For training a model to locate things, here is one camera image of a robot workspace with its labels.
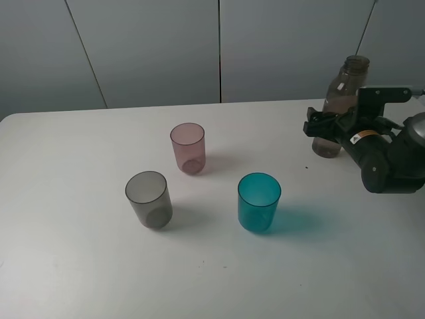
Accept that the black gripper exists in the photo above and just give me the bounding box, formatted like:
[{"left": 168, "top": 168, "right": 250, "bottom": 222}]
[{"left": 303, "top": 107, "right": 397, "bottom": 193}]

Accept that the teal translucent plastic cup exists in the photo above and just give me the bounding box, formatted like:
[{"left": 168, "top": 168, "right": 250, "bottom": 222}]
[{"left": 237, "top": 172, "right": 282, "bottom": 233}]

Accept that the pink translucent plastic cup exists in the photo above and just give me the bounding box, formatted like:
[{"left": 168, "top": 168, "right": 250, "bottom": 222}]
[{"left": 170, "top": 122, "right": 206, "bottom": 175}]

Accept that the grey translucent plastic cup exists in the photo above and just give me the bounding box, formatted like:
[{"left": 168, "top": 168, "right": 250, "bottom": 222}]
[{"left": 125, "top": 171, "right": 173, "bottom": 230}]

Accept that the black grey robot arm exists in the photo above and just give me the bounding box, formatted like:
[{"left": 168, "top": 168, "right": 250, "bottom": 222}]
[{"left": 303, "top": 106, "right": 424, "bottom": 193}]

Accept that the brown translucent plastic bottle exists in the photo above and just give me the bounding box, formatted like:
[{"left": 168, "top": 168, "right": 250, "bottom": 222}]
[{"left": 312, "top": 55, "right": 370, "bottom": 158}]

